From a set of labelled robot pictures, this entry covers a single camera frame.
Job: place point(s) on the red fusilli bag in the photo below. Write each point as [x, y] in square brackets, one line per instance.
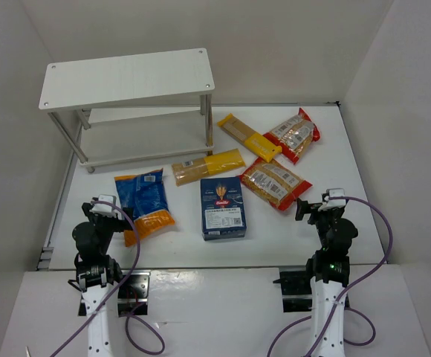
[294, 135]
[274, 183]

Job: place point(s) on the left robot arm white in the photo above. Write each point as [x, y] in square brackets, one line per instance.
[96, 272]

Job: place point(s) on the white two-tier metal shelf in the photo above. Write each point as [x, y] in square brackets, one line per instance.
[115, 110]

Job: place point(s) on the blue orange pasta bag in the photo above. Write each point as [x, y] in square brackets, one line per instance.
[143, 198]

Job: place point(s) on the yellow spaghetti bag far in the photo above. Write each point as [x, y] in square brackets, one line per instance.
[249, 138]

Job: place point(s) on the blue Barilla pasta box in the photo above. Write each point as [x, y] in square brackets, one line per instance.
[222, 208]

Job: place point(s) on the yellow spaghetti bag near shelf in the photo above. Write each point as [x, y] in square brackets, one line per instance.
[193, 170]

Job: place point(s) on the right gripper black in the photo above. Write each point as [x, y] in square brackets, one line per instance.
[313, 210]

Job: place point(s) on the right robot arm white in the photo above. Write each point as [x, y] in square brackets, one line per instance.
[328, 271]

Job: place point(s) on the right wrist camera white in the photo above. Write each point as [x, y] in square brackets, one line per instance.
[333, 199]

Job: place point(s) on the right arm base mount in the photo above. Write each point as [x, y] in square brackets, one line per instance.
[296, 290]

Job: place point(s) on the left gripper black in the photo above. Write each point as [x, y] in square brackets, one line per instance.
[99, 218]

